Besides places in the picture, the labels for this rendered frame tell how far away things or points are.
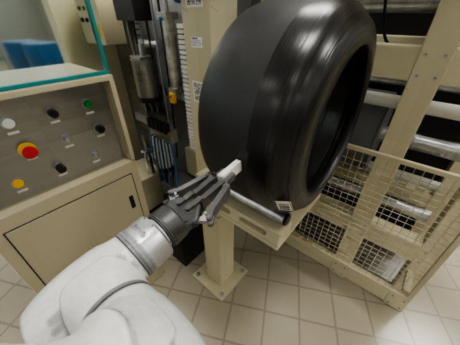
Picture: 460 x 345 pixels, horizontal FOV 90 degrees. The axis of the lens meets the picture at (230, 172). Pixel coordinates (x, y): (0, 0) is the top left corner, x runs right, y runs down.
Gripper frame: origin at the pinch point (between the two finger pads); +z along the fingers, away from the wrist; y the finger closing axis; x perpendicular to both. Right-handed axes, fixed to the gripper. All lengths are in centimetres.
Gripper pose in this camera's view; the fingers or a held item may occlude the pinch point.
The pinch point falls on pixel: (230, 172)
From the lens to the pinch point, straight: 53.5
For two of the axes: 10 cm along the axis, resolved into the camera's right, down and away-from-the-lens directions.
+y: -7.7, -3.6, 5.3
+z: 6.4, -5.5, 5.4
